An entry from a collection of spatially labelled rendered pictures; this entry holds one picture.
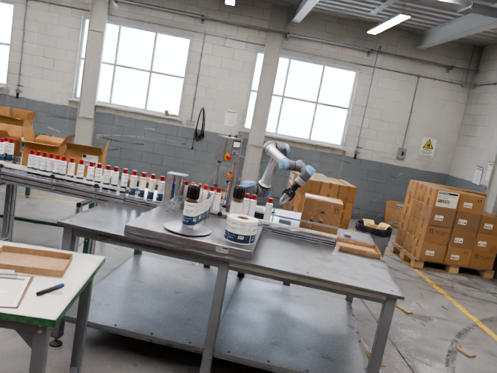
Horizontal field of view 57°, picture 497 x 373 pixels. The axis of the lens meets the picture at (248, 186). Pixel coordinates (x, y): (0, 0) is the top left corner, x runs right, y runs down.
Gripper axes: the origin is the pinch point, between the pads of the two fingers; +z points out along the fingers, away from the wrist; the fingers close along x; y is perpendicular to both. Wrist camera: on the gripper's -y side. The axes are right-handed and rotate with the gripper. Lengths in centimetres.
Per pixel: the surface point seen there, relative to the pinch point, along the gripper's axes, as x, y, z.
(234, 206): -24.6, 32.9, 17.7
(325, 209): 30.9, -16.0, -16.4
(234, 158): -49.1, -7.6, -1.5
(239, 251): -4, 79, 26
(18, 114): -349, -284, 200
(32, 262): -79, 146, 77
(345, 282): 53, 83, -3
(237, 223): -16, 69, 16
